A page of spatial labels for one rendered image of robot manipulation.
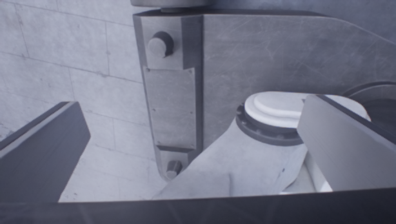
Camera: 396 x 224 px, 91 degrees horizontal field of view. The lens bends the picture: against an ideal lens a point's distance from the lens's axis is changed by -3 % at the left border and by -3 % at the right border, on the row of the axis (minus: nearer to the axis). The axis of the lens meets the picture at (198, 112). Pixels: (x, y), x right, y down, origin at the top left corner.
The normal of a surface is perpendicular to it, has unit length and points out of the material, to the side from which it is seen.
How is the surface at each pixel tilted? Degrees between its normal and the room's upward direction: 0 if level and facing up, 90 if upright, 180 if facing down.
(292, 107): 90
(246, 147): 90
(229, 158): 90
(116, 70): 0
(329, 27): 0
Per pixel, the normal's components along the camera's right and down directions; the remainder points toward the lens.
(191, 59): 0.58, 0.42
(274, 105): -0.01, -0.85
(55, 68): -0.16, 0.52
